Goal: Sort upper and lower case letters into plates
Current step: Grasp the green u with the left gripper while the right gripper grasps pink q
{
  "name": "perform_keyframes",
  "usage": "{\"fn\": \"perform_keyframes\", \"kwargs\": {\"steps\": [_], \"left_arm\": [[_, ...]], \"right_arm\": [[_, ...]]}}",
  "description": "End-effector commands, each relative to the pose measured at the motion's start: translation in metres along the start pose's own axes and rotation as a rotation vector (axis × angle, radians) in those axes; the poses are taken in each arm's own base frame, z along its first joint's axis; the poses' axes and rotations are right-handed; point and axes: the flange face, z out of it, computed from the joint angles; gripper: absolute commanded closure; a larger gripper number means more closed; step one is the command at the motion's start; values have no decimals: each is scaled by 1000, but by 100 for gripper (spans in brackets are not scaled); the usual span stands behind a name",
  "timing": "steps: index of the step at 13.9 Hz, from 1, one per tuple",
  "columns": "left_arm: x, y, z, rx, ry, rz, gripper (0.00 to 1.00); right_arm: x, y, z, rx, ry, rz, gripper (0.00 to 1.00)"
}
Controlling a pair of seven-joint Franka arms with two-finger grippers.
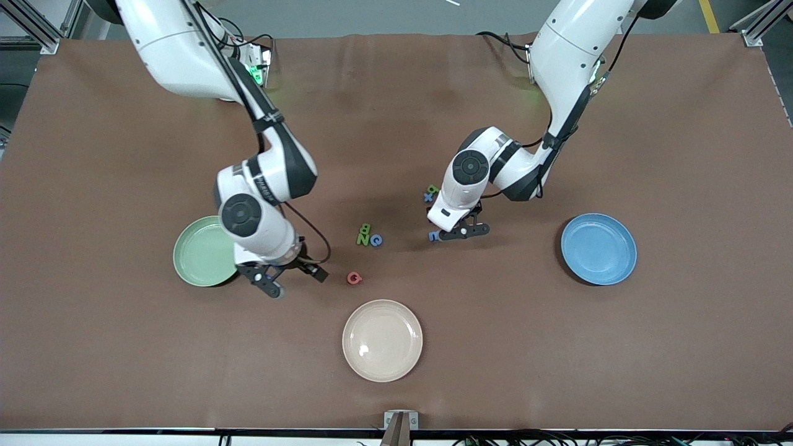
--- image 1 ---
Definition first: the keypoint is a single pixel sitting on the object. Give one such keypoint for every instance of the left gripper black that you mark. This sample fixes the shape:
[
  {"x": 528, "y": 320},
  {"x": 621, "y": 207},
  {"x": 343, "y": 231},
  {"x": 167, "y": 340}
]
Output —
[{"x": 477, "y": 209}]

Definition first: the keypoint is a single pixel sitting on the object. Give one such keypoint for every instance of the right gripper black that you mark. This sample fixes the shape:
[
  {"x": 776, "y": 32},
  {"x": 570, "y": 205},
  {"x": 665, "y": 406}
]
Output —
[{"x": 302, "y": 262}]

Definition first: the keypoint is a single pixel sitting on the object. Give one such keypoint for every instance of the pink foam letter Q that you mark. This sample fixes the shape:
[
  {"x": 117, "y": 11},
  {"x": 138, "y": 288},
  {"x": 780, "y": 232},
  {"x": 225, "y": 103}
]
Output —
[{"x": 349, "y": 278}]

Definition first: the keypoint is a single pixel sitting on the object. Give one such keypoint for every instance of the green foam letter N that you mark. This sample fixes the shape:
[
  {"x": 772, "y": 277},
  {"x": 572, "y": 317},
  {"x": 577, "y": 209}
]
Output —
[{"x": 362, "y": 239}]

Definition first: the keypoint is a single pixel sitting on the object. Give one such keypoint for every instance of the blue foam letter G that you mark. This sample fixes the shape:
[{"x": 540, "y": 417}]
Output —
[{"x": 372, "y": 240}]

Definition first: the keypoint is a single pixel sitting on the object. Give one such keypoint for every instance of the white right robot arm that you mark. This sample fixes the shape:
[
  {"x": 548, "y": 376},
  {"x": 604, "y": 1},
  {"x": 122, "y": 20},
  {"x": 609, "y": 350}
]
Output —
[{"x": 186, "y": 49}]

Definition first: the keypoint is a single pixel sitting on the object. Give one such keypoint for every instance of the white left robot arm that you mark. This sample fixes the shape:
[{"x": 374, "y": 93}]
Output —
[{"x": 570, "y": 56}]

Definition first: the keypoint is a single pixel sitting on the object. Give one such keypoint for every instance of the beige plate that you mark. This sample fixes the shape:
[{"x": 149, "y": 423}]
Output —
[{"x": 382, "y": 341}]

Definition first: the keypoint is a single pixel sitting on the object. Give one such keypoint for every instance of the green plate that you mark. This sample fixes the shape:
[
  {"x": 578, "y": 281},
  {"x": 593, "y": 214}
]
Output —
[{"x": 201, "y": 254}]

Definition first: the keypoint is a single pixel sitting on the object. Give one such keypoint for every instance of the blue plate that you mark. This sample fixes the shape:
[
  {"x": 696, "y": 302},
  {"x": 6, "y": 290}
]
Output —
[{"x": 598, "y": 248}]

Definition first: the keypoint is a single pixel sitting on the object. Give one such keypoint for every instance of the brown table mat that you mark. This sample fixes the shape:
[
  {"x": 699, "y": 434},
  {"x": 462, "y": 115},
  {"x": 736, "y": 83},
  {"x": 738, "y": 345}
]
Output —
[{"x": 124, "y": 371}]

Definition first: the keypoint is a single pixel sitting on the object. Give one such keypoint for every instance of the white table edge strip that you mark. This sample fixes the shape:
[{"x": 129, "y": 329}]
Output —
[{"x": 124, "y": 441}]

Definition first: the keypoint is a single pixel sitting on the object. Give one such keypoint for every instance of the yellow floor tape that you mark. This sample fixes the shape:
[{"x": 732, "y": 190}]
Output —
[{"x": 708, "y": 15}]

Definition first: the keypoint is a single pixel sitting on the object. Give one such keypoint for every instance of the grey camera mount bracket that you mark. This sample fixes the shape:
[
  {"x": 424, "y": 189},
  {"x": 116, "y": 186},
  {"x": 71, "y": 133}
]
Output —
[{"x": 389, "y": 420}]

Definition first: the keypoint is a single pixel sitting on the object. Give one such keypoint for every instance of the brown camera post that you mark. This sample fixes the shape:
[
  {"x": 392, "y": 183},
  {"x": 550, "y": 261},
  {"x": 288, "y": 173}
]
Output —
[{"x": 396, "y": 433}]

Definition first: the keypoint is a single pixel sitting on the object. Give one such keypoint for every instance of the aluminium frame profile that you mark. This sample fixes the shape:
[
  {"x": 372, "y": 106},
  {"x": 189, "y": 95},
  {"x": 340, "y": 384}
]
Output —
[
  {"x": 49, "y": 42},
  {"x": 753, "y": 39}
]

